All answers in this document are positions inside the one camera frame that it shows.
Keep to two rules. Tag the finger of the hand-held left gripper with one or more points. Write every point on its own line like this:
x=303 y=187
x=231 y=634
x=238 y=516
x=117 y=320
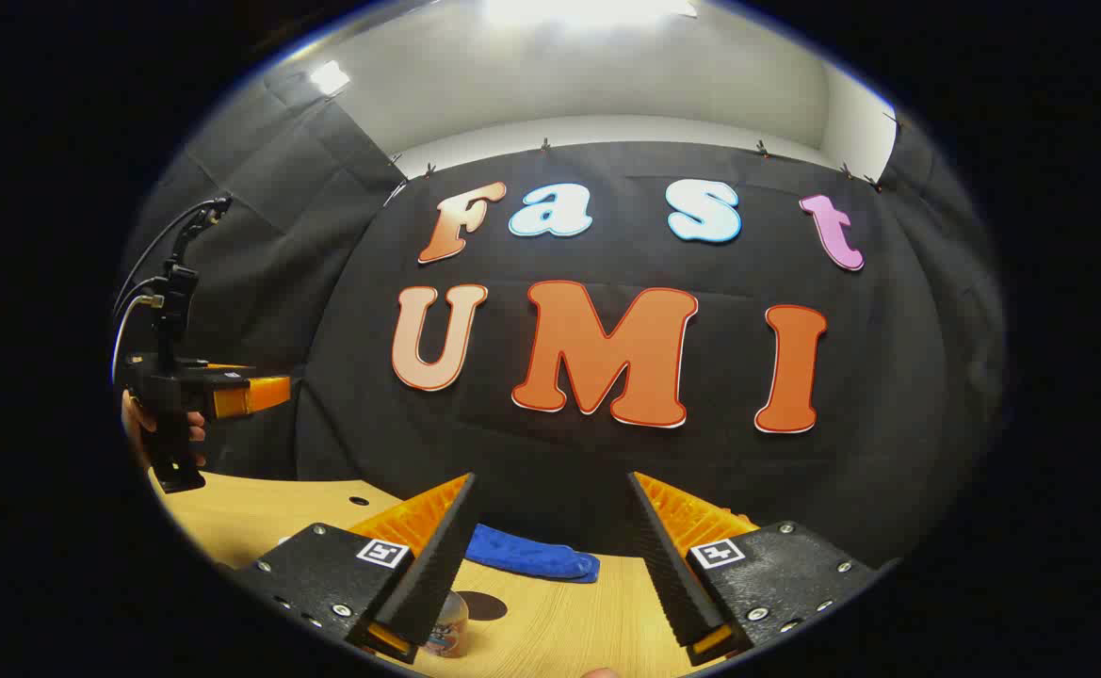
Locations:
x=249 y=395

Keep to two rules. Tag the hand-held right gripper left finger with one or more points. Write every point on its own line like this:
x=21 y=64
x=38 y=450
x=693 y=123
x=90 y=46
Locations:
x=432 y=574

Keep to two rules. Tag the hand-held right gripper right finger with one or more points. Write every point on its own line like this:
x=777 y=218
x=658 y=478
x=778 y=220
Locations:
x=668 y=574

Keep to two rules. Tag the silver water bottle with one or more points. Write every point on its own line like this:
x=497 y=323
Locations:
x=448 y=629

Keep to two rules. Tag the dark round coaster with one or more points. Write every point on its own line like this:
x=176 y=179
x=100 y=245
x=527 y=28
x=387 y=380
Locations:
x=486 y=605

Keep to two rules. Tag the blue towel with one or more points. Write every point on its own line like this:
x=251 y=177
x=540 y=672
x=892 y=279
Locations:
x=531 y=557

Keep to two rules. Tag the black backdrop cloth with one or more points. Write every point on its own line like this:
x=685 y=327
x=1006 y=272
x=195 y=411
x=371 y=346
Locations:
x=343 y=282

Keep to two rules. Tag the ceiling light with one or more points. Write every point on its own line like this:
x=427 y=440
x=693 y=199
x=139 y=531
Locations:
x=588 y=9
x=329 y=76

